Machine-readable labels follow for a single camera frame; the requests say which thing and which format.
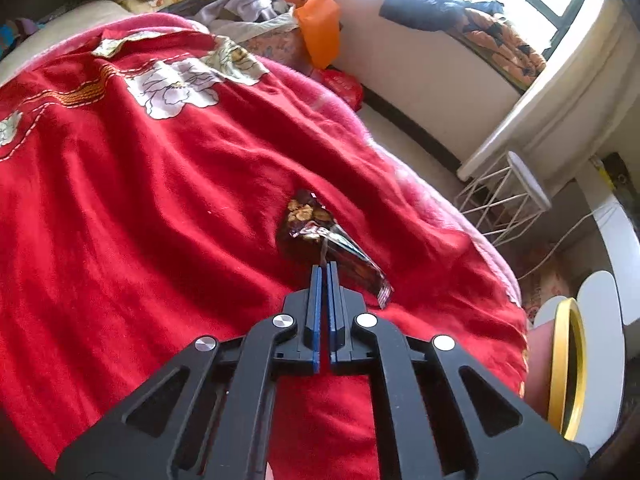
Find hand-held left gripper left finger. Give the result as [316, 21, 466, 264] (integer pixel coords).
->
[56, 264, 323, 480]

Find orange patterned blanket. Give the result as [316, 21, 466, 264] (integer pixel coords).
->
[462, 7, 547, 92]

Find red floral blanket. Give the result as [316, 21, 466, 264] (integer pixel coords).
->
[0, 14, 528, 480]

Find orange bag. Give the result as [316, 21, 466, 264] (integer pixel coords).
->
[295, 0, 342, 70]

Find pale grey garment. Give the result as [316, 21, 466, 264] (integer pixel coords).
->
[195, 0, 296, 36]

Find yellow-rimmed bin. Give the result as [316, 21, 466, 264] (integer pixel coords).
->
[525, 297, 587, 438]

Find white cable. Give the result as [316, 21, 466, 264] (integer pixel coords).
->
[517, 210, 601, 281]

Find dark brown snack wrapper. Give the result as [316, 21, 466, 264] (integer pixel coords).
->
[279, 188, 395, 309]

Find cream bed sheet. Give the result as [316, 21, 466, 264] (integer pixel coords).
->
[0, 0, 131, 86]

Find floral laundry basket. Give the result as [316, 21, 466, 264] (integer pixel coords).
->
[240, 25, 313, 68]

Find white wire stool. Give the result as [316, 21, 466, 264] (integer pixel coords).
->
[454, 151, 552, 248]

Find red plastic bag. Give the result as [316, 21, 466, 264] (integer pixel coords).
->
[320, 69, 364, 110]

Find dark bag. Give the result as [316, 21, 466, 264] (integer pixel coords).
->
[602, 152, 633, 196]

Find cream curtain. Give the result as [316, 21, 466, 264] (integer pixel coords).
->
[457, 0, 640, 181]

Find white desk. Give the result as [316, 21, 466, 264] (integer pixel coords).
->
[575, 160, 640, 311]

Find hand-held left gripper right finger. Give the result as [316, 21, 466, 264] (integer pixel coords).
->
[327, 261, 588, 480]

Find colourful teal clothes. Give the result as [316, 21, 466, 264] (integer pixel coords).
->
[0, 17, 38, 56]

